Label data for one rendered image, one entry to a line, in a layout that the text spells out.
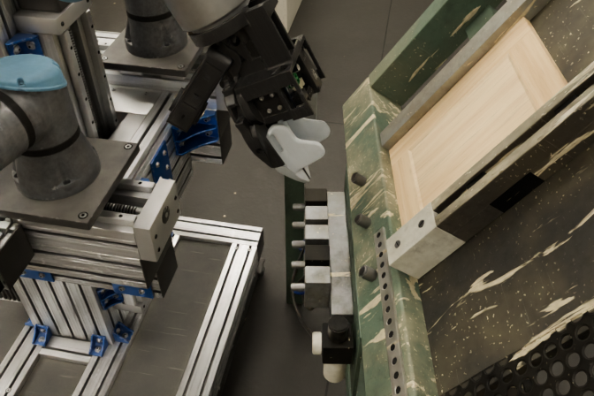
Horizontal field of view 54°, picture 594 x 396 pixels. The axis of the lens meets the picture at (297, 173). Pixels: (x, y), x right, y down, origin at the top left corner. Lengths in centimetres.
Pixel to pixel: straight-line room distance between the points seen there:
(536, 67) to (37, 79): 84
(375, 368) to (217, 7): 72
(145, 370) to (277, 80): 138
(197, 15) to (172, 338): 144
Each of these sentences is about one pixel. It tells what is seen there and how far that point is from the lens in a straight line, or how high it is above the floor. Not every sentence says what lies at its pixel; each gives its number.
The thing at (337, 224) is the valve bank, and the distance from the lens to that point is 140.
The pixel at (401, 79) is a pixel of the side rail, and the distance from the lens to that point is 155.
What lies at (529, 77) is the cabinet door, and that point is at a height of 119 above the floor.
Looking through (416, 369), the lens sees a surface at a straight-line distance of 100.
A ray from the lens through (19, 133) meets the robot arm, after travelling 99.
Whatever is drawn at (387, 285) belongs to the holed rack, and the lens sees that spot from 110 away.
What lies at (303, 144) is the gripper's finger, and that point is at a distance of 60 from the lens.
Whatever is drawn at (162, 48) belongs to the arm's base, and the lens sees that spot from 144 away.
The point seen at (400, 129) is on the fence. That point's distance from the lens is 134.
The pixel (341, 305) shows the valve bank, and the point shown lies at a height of 74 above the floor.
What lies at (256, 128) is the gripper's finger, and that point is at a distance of 58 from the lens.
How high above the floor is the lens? 175
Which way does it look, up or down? 41 degrees down
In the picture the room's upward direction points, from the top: straight up
